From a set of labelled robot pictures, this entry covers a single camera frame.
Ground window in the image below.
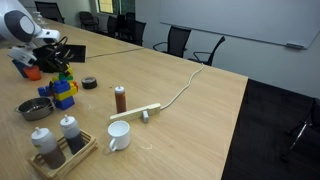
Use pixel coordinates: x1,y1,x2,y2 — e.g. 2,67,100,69
97,0,136,16

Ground white power cable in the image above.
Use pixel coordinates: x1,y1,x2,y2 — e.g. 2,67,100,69
159,62,205,111

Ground black flat tablet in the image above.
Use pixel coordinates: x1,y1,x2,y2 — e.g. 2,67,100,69
61,43,87,63

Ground black utensil bin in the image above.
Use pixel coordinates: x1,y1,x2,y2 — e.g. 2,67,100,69
39,60,72,74

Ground red-brown sauce bottle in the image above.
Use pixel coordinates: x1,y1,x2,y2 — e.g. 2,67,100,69
114,84,128,114

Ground white mug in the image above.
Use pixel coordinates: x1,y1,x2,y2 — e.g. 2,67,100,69
107,120,131,152

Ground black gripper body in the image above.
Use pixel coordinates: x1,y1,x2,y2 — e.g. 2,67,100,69
33,44,69,68

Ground robot arm with black cables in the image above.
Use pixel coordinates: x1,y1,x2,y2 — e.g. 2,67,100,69
43,35,70,60

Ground white power strip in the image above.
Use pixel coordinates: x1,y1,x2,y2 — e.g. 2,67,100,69
109,102,162,122

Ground orange cup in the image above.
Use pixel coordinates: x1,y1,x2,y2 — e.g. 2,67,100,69
23,64,43,82

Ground black tape roll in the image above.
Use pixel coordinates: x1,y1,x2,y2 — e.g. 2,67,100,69
81,76,98,90

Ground yellow green red block stack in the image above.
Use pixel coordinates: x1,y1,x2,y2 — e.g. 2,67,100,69
49,64,80,93

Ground wooden slat crate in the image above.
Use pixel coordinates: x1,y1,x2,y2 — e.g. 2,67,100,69
27,129,99,180

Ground white plug adapter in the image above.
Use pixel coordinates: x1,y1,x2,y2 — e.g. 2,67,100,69
141,109,150,124

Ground blue and yellow block stack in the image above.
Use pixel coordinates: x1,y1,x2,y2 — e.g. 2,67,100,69
51,79,78,111

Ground black office chair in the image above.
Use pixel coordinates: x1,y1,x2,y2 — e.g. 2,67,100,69
106,15,118,38
152,25,192,59
78,11,100,33
124,19,147,47
279,97,320,164
34,0,66,24
187,35,226,67

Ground whiteboard eraser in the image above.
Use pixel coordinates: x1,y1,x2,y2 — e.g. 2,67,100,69
285,41,305,50

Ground blue cup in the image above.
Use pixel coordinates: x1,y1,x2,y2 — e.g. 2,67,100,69
11,59,30,79

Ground metal pot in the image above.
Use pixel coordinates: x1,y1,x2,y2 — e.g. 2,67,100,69
13,96,56,122

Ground whiteboard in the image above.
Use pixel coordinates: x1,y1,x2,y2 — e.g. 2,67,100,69
159,0,320,50

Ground long blue building block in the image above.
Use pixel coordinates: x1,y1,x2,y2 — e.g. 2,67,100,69
37,85,56,98

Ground squeeze bottle brown sauce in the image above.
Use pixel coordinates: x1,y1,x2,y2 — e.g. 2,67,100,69
30,126,67,170

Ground squeeze bottle dark sauce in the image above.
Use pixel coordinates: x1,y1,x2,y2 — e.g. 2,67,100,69
59,114,86,155

